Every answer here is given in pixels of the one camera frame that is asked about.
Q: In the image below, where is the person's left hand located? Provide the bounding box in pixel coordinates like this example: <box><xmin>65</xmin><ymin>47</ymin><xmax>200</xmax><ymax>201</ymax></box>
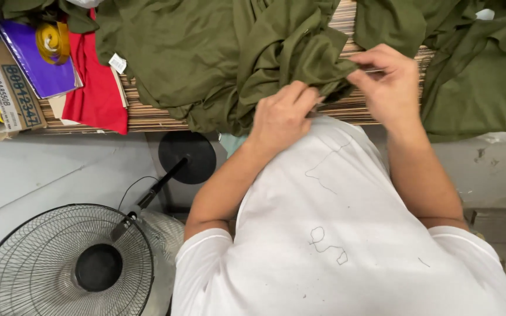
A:
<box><xmin>247</xmin><ymin>80</ymin><xmax>325</xmax><ymax>153</ymax></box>

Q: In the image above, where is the person's right hand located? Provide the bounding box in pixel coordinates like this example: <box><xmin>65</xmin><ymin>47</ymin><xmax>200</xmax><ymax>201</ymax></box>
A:
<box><xmin>346</xmin><ymin>43</ymin><xmax>422</xmax><ymax>132</ymax></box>

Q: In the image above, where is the olive green garment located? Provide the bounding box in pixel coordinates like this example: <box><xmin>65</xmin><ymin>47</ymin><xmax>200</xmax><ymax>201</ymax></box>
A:
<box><xmin>94</xmin><ymin>0</ymin><xmax>360</xmax><ymax>137</ymax></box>

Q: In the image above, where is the person's white t-shirt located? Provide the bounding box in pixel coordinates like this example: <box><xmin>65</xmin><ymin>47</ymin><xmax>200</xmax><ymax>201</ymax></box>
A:
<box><xmin>171</xmin><ymin>115</ymin><xmax>506</xmax><ymax>316</ymax></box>

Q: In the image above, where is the olive green fabric pile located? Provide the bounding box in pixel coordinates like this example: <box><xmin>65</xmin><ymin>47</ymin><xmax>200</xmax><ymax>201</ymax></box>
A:
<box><xmin>353</xmin><ymin>0</ymin><xmax>506</xmax><ymax>143</ymax></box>

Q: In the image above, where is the white garment tag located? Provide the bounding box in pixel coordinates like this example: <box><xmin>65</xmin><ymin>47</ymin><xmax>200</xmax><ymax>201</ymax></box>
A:
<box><xmin>108</xmin><ymin>53</ymin><xmax>128</xmax><ymax>75</ymax></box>

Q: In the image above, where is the red fabric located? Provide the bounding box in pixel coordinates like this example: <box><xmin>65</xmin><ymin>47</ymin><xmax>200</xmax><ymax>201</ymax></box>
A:
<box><xmin>61</xmin><ymin>9</ymin><xmax>129</xmax><ymax>136</ymax></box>

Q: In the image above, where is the yellow tape roll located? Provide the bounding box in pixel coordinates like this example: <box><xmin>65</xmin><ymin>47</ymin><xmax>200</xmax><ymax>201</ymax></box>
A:
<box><xmin>35</xmin><ymin>22</ymin><xmax>71</xmax><ymax>66</ymax></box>

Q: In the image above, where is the black standing fan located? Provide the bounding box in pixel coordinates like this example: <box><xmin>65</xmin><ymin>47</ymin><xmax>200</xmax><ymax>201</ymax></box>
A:
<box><xmin>0</xmin><ymin>131</ymin><xmax>217</xmax><ymax>316</ymax></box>

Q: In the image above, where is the purple glossy folder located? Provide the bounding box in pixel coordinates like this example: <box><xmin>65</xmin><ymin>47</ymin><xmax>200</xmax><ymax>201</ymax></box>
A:
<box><xmin>0</xmin><ymin>20</ymin><xmax>83</xmax><ymax>100</ymax></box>

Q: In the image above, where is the brown cardboard box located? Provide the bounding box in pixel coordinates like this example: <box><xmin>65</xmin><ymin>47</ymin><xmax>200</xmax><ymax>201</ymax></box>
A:
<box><xmin>0</xmin><ymin>40</ymin><xmax>47</xmax><ymax>133</ymax></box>

